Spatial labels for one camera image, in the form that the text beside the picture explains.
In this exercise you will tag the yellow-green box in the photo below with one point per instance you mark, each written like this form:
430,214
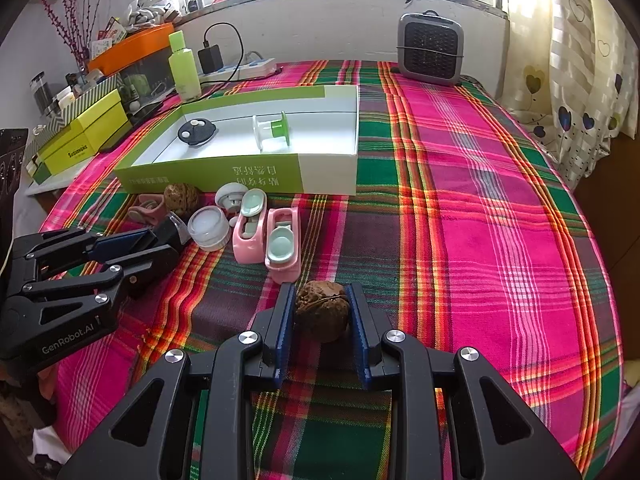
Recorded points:
82,135

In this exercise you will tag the dark clear storage container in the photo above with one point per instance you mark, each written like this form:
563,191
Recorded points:
155,70

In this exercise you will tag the small white cream jar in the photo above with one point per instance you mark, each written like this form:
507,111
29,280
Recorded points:
64,96

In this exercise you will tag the white power strip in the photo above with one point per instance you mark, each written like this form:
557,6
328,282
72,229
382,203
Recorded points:
250,67

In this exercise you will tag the clear plastic bag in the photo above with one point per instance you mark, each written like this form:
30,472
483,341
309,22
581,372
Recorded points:
150,7

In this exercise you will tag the striped green and white box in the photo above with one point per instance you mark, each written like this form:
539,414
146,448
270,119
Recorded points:
80,102

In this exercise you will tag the grey space heater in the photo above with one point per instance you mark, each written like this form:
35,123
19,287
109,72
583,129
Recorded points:
431,49

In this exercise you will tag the green and white spool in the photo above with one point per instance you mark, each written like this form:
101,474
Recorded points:
272,130

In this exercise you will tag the orange lid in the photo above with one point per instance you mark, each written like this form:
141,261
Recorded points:
132,47

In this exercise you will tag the dried flower branches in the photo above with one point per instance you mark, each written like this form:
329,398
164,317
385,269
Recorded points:
70,25

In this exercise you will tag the green mug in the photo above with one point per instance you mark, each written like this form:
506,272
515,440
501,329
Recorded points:
134,84

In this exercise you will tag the black charger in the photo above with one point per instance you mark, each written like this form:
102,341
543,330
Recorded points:
210,58

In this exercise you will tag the black oval device white buttons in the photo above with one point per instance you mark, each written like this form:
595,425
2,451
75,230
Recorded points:
196,133

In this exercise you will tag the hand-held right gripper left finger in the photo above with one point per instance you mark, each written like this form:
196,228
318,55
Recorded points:
281,330

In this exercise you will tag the plaid blanket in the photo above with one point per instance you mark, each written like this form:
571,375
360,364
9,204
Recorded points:
475,210

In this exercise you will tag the glass jar with black lid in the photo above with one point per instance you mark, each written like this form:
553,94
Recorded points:
41,92

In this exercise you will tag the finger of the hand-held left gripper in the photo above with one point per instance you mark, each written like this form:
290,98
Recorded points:
135,272
120,246

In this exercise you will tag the light green bottle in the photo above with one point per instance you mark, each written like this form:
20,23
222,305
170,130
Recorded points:
184,67

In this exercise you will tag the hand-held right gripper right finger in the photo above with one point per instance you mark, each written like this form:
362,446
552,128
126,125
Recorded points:
361,332

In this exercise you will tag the green and white cardboard box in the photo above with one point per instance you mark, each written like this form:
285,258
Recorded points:
240,160

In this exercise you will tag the grey mushroom-shaped plug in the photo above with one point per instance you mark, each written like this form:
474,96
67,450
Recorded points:
230,195

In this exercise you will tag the white round plastic jar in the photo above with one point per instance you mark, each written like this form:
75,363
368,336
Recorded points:
210,227

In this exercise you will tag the pink clip with mint pad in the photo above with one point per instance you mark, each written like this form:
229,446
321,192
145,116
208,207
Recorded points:
149,209
283,255
249,237

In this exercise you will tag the colourful paper packets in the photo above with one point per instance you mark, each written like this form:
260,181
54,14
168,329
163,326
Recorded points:
107,37

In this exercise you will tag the black smartphone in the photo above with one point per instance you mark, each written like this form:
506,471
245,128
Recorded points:
142,112

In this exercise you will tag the brown walnut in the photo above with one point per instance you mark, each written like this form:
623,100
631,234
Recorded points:
321,312
181,197

